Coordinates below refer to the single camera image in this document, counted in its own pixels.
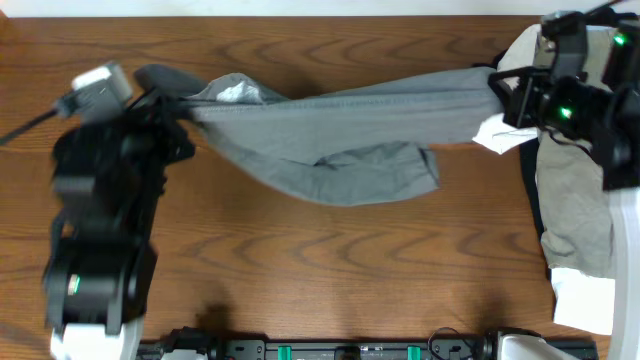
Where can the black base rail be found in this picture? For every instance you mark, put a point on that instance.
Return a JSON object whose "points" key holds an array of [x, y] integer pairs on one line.
{"points": [[443, 344]]}

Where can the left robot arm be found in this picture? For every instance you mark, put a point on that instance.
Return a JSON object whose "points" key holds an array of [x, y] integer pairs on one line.
{"points": [[109, 176]]}

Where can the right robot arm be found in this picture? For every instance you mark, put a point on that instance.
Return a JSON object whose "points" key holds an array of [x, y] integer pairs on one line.
{"points": [[557, 97]]}

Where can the khaki shorts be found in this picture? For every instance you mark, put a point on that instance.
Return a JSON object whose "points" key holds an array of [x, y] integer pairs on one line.
{"points": [[577, 226]]}

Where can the dark grey shorts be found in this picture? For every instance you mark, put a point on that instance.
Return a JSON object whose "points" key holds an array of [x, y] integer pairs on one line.
{"points": [[354, 147]]}

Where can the white garment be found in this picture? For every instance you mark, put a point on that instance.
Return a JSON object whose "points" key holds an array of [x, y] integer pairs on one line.
{"points": [[582, 302]]}

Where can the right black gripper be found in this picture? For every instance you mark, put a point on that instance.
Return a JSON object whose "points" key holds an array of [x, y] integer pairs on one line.
{"points": [[524, 111]]}

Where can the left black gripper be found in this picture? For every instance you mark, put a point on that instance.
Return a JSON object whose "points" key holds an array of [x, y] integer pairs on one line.
{"points": [[145, 122]]}

